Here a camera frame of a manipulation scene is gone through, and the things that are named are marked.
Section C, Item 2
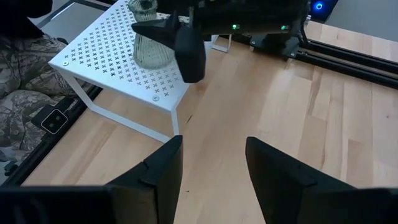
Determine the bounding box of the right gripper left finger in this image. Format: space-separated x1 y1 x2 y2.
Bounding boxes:
105 134 184 224

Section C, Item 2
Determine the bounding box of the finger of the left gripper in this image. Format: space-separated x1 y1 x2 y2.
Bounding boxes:
130 11 183 50

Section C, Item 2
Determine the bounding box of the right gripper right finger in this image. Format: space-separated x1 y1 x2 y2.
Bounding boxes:
245 136 357 224

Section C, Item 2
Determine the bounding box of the ribbed glass candlestick holder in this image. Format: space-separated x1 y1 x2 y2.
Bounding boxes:
126 0 175 70

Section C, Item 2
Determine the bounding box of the white perforated metal shelf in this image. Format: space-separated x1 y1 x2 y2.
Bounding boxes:
48 0 233 144

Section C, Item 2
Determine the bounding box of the person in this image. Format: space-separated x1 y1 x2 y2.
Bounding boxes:
0 0 94 187

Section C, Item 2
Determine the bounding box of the black device blue light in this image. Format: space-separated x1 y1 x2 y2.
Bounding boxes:
306 0 340 23

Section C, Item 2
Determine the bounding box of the small black camera module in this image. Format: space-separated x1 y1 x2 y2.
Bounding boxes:
30 98 80 136

